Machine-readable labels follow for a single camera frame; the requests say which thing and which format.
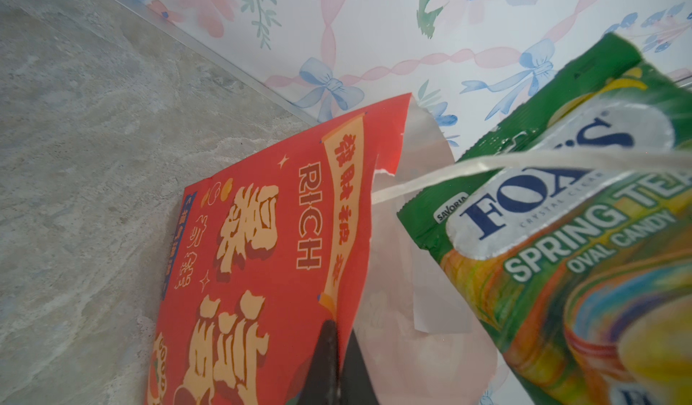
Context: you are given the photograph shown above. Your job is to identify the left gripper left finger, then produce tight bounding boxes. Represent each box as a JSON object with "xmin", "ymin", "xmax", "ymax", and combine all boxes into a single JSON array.
[{"xmin": 297, "ymin": 320, "xmax": 339, "ymax": 405}]

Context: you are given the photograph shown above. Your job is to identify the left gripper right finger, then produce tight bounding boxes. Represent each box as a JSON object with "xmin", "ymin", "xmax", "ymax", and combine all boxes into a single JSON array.
[{"xmin": 340, "ymin": 330, "xmax": 380, "ymax": 405}]

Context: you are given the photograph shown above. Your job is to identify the red pink paper bag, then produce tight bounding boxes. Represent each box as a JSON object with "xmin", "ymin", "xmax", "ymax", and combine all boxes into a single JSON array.
[{"xmin": 145, "ymin": 92, "xmax": 692, "ymax": 405}]

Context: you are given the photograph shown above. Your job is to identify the green lime snack bag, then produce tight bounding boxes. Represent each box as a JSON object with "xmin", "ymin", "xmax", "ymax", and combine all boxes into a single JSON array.
[{"xmin": 398, "ymin": 34, "xmax": 691, "ymax": 404}]

